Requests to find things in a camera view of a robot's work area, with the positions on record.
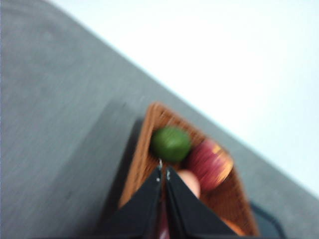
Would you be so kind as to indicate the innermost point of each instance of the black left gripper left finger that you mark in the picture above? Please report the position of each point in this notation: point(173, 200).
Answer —
point(139, 217)

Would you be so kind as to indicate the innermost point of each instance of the beige egg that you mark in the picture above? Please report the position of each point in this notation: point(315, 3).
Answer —
point(191, 180)

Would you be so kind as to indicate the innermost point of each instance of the red yellow apple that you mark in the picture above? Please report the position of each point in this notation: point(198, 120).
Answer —
point(210, 162)

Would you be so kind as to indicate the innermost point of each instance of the green round fruit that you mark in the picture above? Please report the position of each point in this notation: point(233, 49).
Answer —
point(171, 144)

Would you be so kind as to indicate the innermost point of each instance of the dark blue tray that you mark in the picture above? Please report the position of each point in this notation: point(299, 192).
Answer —
point(266, 226)

